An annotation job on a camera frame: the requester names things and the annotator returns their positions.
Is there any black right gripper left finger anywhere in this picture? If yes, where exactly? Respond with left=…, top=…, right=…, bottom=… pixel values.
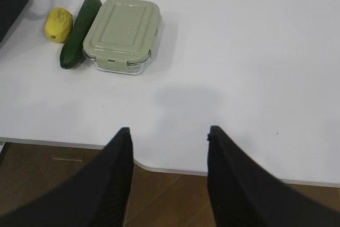
left=1, top=128, right=133, bottom=226

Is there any green cucumber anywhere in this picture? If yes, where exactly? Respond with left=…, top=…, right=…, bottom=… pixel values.
left=59, top=0, right=102, bottom=69

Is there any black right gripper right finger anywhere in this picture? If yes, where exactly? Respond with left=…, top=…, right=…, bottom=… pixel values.
left=207, top=126, right=339, bottom=226

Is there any yellow lemon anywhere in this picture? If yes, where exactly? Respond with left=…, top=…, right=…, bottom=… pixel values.
left=44, top=7, right=73, bottom=43

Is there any glass container green lid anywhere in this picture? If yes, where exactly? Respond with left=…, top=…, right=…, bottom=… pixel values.
left=83, top=0, right=162, bottom=75

